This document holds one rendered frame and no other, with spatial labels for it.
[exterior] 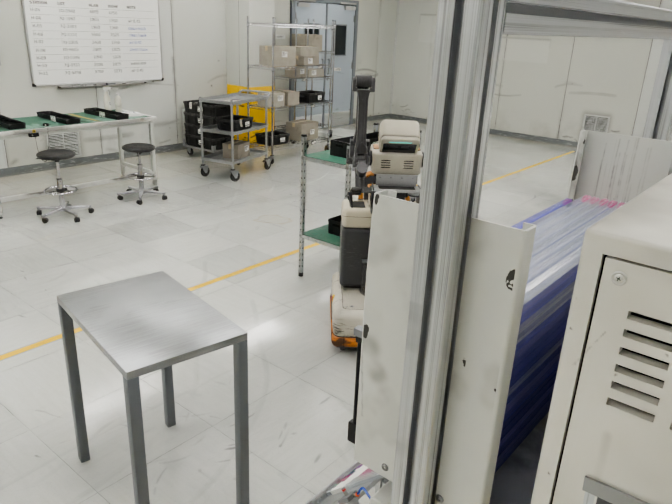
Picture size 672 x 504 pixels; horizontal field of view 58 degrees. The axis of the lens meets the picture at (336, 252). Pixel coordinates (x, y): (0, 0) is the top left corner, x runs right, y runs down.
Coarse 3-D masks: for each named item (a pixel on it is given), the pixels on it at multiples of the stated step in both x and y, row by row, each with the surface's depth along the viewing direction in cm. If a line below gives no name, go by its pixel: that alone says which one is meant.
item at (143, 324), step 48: (96, 288) 247; (144, 288) 249; (96, 336) 211; (144, 336) 212; (192, 336) 214; (240, 336) 217; (240, 384) 224; (240, 432) 231; (144, 480) 208; (240, 480) 239
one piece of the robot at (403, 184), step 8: (376, 176) 328; (384, 176) 328; (392, 176) 328; (400, 176) 328; (408, 176) 328; (416, 176) 328; (376, 184) 329; (384, 184) 329; (392, 184) 329; (400, 184) 329; (408, 184) 329; (400, 192) 322; (408, 192) 322; (416, 192) 322; (416, 200) 335
